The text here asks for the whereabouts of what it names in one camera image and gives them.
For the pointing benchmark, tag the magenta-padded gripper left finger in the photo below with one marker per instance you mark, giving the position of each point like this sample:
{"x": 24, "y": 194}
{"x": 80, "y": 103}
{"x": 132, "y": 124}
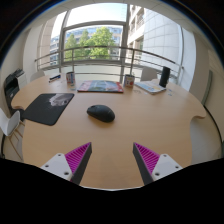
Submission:
{"x": 61, "y": 165}

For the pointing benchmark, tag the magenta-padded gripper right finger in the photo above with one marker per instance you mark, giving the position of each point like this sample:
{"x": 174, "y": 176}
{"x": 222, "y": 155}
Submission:
{"x": 160, "y": 166}

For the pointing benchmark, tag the black computer mouse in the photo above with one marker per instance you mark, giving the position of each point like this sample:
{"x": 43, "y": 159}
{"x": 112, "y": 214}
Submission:
{"x": 101, "y": 113}

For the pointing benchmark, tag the black printed mouse pad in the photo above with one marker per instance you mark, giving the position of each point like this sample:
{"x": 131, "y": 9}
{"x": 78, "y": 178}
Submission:
{"x": 46, "y": 108}

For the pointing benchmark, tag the white chair with wooden legs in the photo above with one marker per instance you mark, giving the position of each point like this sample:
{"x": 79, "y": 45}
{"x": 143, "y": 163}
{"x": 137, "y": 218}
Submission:
{"x": 8, "y": 123}

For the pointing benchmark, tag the black and blue stapler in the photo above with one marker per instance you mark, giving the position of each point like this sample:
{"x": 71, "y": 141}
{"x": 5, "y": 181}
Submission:
{"x": 55, "y": 78}

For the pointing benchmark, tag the red magazine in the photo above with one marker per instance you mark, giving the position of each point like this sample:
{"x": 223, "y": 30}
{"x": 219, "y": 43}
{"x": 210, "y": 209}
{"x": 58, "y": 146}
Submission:
{"x": 100, "y": 86}

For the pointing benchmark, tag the black cylinder speaker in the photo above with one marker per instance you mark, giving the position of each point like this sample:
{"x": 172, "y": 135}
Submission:
{"x": 164, "y": 76}

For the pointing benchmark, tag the white mug with colourful print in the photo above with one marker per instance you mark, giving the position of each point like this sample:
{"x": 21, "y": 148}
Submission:
{"x": 129, "y": 81}

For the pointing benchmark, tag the black office printer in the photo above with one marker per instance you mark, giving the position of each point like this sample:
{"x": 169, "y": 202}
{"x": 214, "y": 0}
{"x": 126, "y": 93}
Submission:
{"x": 11, "y": 88}

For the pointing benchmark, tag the metal balcony railing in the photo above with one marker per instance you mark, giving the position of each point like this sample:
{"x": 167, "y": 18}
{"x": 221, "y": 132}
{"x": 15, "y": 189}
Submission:
{"x": 100, "y": 47}

